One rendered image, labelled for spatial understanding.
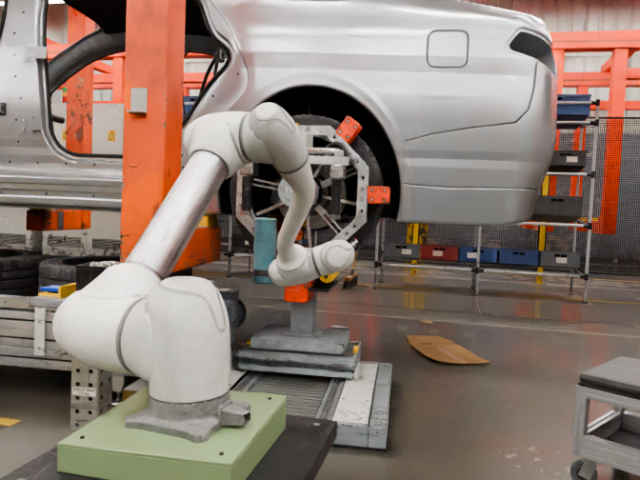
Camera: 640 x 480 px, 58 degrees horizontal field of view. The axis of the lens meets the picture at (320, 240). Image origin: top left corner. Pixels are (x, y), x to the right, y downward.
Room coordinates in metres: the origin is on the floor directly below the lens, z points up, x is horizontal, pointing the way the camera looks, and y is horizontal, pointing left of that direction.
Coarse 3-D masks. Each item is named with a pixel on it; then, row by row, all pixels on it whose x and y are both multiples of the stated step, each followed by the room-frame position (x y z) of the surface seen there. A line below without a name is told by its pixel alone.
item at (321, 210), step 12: (264, 168) 2.62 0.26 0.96; (252, 180) 2.51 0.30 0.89; (264, 180) 2.50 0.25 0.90; (324, 180) 2.46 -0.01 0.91; (252, 192) 2.54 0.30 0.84; (324, 192) 2.48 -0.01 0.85; (252, 204) 2.52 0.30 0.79; (276, 204) 2.49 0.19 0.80; (348, 204) 2.45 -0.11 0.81; (252, 216) 2.49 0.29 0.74; (264, 216) 2.64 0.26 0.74; (324, 216) 2.46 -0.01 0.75; (276, 240) 2.47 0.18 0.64
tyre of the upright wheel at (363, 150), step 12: (300, 120) 2.46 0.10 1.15; (312, 120) 2.45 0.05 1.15; (324, 120) 2.44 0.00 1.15; (360, 144) 2.42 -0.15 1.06; (360, 156) 2.42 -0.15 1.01; (372, 156) 2.43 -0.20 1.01; (372, 168) 2.41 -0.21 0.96; (372, 180) 2.41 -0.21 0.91; (372, 204) 2.41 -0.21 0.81; (372, 216) 2.41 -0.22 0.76; (240, 228) 2.49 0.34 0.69; (360, 228) 2.42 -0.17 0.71; (372, 228) 2.42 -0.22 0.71; (252, 240) 2.48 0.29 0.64; (348, 240) 2.43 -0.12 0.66; (360, 240) 2.42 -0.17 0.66
